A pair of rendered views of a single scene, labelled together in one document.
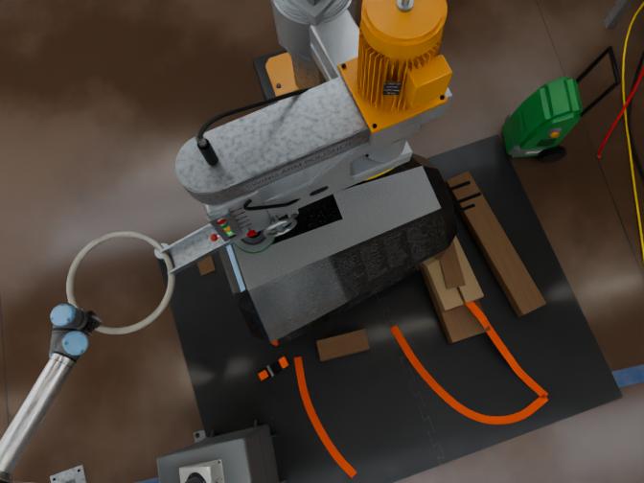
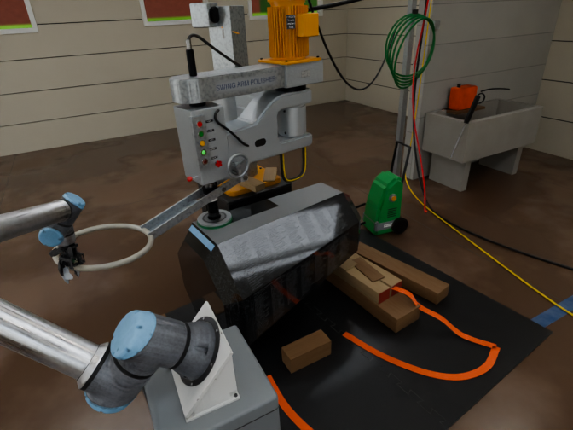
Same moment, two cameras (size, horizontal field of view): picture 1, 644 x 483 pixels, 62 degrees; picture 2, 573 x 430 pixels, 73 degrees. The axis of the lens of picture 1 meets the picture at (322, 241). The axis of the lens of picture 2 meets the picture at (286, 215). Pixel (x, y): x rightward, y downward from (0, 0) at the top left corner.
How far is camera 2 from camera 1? 2.08 m
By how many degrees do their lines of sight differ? 49
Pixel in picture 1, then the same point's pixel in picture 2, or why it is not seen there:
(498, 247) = (396, 265)
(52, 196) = not seen: hidden behind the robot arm
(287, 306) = (251, 262)
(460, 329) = (397, 310)
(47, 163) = (22, 303)
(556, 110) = (387, 182)
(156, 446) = not seen: outside the picture
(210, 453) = not seen: hidden behind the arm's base
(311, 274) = (266, 235)
